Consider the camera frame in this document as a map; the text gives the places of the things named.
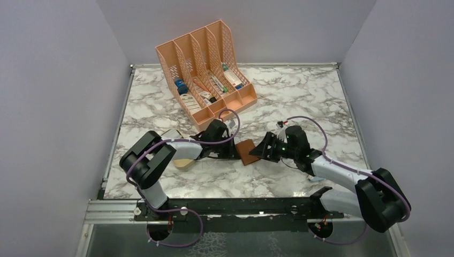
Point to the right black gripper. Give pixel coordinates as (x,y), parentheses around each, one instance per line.
(262,151)

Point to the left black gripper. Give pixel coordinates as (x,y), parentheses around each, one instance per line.
(232,152)

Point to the brown leather card holder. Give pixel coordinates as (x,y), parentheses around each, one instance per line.
(243,148)

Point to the stack of credit cards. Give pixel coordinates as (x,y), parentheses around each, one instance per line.
(172,134)

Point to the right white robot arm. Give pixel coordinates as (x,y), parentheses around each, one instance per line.
(373,195)

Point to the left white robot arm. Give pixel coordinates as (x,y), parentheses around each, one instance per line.
(148,158)

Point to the tan oval tray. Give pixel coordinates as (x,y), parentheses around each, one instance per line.
(183,164)

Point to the small white blue object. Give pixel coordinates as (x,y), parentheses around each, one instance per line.
(315,179)

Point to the white labelled box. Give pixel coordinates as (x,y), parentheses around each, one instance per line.
(190,103)

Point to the red white box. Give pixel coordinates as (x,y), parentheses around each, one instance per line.
(233,79)

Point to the pink plastic file organizer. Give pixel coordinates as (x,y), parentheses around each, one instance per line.
(200,58)

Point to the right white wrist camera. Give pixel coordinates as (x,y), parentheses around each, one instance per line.
(282,134)

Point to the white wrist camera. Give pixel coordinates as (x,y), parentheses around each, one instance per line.
(232,125)
(282,134)

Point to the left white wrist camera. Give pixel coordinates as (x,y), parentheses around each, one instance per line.
(232,125)

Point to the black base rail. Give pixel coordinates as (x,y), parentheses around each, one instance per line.
(234,215)

